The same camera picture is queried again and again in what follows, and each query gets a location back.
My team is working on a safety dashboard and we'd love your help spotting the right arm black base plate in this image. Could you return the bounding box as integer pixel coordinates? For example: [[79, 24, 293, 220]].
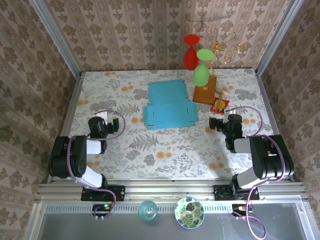
[[213, 184, 261, 201]]

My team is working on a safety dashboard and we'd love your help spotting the leaf pattern bowl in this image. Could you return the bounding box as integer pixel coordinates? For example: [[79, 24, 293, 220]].
[[174, 196, 205, 229]]

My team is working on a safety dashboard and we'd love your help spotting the aluminium mounting rail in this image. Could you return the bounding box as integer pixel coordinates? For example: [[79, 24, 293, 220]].
[[34, 181, 310, 203]]

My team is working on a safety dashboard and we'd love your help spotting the aluminium frame post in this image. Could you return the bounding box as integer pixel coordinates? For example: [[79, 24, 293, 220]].
[[27, 0, 83, 76], [254, 0, 305, 75]]

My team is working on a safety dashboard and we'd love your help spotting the black connector box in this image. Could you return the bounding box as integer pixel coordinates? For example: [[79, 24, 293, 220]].
[[231, 203, 251, 217], [92, 203, 113, 217]]

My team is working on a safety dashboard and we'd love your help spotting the blue paper box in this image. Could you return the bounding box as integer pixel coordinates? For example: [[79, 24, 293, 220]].
[[142, 79, 198, 131]]

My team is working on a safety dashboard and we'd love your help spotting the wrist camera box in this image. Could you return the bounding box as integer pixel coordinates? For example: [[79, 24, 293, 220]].
[[223, 107, 235, 124], [95, 110, 109, 124]]

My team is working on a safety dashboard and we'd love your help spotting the red snack packet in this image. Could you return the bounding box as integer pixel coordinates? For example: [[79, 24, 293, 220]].
[[209, 97, 230, 115]]

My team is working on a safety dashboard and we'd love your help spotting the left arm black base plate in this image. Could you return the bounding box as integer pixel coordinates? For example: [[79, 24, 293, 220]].
[[81, 185, 126, 202]]

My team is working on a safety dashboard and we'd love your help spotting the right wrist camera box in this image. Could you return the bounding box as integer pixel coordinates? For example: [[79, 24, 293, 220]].
[[223, 107, 235, 124]]

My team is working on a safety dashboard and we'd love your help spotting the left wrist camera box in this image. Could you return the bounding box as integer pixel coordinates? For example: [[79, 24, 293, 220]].
[[95, 110, 109, 124]]

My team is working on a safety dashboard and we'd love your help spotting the grey metal panel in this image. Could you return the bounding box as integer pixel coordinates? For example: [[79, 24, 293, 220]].
[[23, 202, 320, 240]]

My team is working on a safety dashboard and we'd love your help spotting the aluminium table side rail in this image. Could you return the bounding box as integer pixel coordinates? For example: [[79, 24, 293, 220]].
[[254, 69, 296, 182], [47, 72, 83, 183]]

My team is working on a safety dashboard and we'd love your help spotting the slotted grey cable duct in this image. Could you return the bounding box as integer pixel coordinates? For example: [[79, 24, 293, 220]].
[[43, 202, 251, 214]]

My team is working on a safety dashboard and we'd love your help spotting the red plastic goblet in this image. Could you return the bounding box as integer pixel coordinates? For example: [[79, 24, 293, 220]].
[[183, 34, 202, 71]]

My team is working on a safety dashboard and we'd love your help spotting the teal glass cup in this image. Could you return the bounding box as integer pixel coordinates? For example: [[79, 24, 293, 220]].
[[138, 199, 158, 222]]

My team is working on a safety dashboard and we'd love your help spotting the green plastic goblet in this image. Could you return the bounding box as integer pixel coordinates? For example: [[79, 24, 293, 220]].
[[192, 48, 215, 88]]

